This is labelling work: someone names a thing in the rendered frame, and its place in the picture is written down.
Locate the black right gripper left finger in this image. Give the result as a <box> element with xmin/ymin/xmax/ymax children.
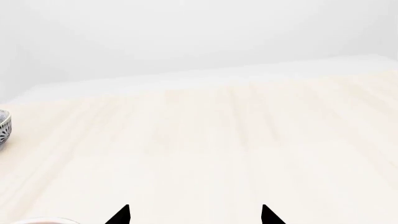
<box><xmin>104</xmin><ymin>203</ymin><xmax>131</xmax><ymax>224</ymax></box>

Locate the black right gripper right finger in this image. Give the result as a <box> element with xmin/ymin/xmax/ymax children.
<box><xmin>261</xmin><ymin>203</ymin><xmax>287</xmax><ymax>224</ymax></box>

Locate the blue patterned white bowl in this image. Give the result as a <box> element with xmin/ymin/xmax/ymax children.
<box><xmin>0</xmin><ymin>109</ymin><xmax>12</xmax><ymax>151</ymax></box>

